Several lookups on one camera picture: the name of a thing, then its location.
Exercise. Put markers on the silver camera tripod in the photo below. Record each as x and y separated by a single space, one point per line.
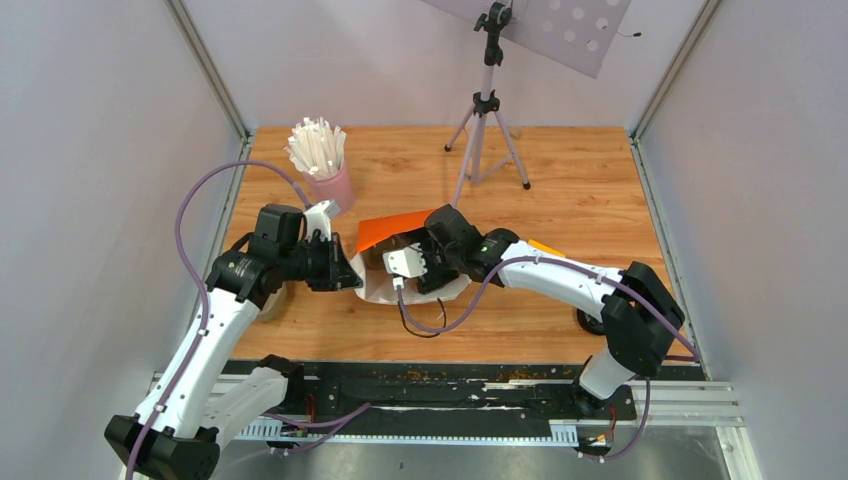
485 103

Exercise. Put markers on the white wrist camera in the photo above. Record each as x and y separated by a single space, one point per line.
405 263
319 219

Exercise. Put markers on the pink translucent straw holder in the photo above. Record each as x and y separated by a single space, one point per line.
337 187

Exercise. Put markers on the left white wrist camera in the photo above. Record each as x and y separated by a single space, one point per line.
319 219

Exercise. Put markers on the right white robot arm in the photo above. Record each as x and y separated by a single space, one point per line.
640 317

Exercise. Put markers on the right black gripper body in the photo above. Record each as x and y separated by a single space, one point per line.
442 264

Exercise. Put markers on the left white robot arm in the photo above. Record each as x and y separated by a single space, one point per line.
177 431

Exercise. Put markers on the grey perforated panel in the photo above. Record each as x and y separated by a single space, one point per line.
576 34

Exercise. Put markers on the bundle of white straws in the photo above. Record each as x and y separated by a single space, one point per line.
316 148

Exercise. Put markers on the orange paper bag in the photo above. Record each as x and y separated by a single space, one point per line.
376 236

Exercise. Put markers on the grey pulp cup carrier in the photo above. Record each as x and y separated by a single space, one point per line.
273 306

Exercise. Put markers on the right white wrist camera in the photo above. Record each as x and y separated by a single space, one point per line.
405 263

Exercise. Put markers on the yellow triangular plastic bracket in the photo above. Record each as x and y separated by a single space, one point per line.
546 248

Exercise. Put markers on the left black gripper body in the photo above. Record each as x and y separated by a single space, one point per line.
317 262

